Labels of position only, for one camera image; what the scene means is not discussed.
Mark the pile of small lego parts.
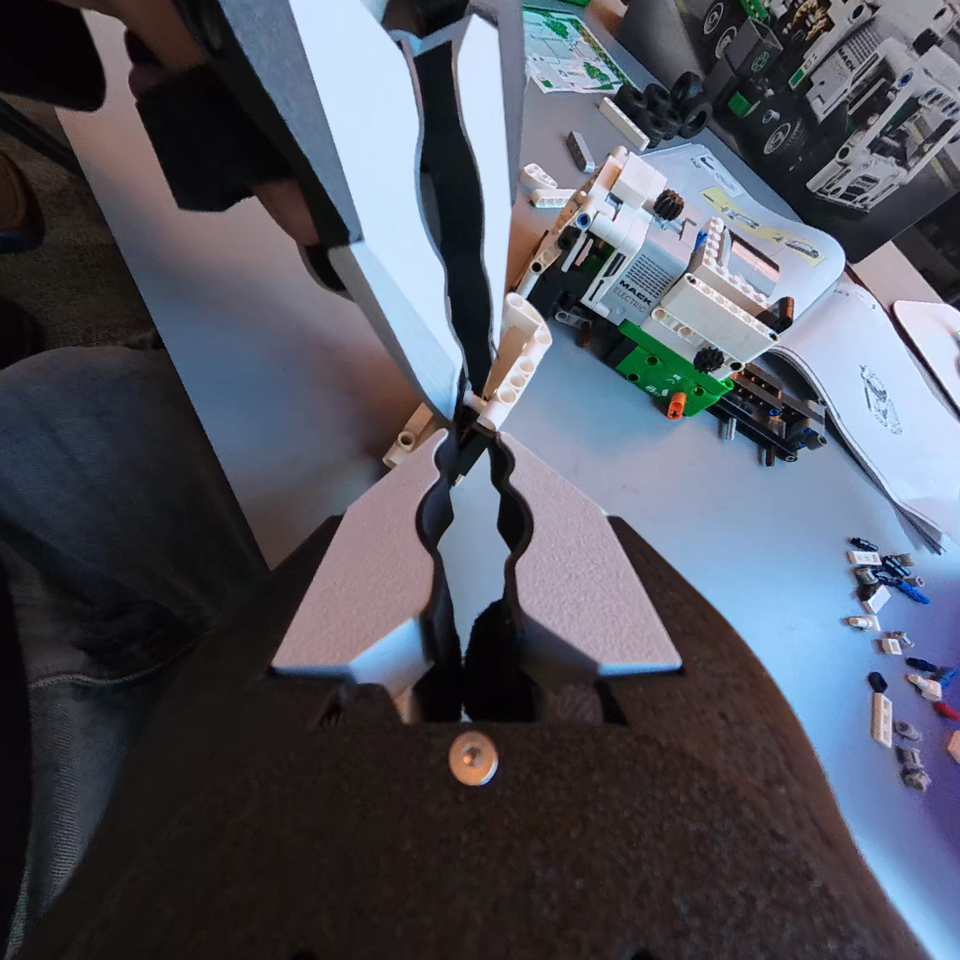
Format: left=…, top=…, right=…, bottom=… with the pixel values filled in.
left=847, top=536, right=960, bottom=796

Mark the person's leg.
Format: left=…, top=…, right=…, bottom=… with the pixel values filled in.
left=0, top=348, right=271, bottom=960

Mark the pile of black lego tyres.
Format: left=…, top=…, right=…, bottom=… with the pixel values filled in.
left=615, top=71, right=715, bottom=147

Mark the white lego beam assembly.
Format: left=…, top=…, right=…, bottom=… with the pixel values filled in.
left=450, top=292, right=552, bottom=481

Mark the green white sticker sheet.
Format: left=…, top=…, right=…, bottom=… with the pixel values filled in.
left=521, top=3, right=639, bottom=95

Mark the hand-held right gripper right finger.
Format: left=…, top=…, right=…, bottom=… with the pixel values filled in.
left=487, top=433, right=684, bottom=681

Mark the white green lego truck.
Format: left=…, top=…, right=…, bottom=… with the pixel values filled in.
left=513, top=146, right=830, bottom=466

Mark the open lego instruction booklet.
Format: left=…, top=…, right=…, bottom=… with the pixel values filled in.
left=645, top=142, right=960, bottom=556

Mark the long white lego plate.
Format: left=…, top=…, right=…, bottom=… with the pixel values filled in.
left=597, top=97, right=650, bottom=151

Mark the dark lego set box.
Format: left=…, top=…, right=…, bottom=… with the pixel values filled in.
left=615, top=0, right=960, bottom=264

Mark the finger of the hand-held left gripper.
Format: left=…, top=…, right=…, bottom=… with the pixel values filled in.
left=418, top=0, right=528, bottom=396
left=288, top=0, right=472, bottom=423

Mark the person's left hand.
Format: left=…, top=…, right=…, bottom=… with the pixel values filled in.
left=73, top=0, right=325, bottom=247

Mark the white stand base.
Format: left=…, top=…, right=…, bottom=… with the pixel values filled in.
left=892, top=300, right=960, bottom=417

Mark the white lego frame piece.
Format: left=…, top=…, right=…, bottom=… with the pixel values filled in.
left=382, top=426, right=438, bottom=471

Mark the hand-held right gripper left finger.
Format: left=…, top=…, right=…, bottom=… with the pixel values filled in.
left=271, top=429, right=462, bottom=725

